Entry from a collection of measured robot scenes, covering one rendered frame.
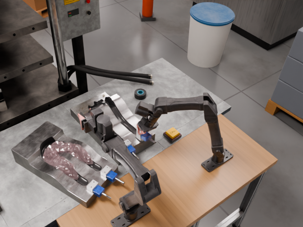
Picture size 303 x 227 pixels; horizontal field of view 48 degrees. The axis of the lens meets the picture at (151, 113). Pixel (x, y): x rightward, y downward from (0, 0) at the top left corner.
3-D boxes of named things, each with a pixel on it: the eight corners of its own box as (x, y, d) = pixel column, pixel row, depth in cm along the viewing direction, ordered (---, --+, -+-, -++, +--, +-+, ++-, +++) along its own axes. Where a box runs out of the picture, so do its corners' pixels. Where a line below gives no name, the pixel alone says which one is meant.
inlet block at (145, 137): (158, 145, 185) (158, 137, 182) (151, 148, 182) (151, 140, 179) (143, 134, 193) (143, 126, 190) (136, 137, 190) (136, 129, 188)
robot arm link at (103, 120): (89, 119, 143) (105, 136, 136) (107, 111, 147) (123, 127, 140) (92, 138, 150) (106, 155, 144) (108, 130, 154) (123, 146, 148)
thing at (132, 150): (142, 160, 183) (142, 153, 180) (135, 164, 181) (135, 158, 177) (127, 145, 190) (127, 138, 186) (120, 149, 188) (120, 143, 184)
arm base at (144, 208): (108, 213, 158) (117, 224, 154) (143, 192, 167) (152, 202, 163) (109, 222, 163) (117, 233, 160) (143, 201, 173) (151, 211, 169)
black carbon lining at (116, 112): (140, 134, 196) (140, 122, 189) (117, 147, 188) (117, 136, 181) (105, 102, 214) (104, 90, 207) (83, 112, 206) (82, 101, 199)
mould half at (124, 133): (154, 143, 201) (155, 128, 191) (118, 165, 188) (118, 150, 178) (105, 98, 227) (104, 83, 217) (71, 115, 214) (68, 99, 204)
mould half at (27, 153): (118, 172, 184) (117, 160, 177) (87, 208, 168) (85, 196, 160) (49, 133, 202) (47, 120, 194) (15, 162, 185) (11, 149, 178)
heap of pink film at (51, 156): (96, 160, 182) (95, 151, 177) (74, 183, 171) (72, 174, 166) (60, 139, 191) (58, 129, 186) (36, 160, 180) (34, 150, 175)
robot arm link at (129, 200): (117, 198, 161) (139, 188, 132) (129, 192, 164) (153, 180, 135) (124, 210, 160) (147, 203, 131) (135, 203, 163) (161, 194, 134)
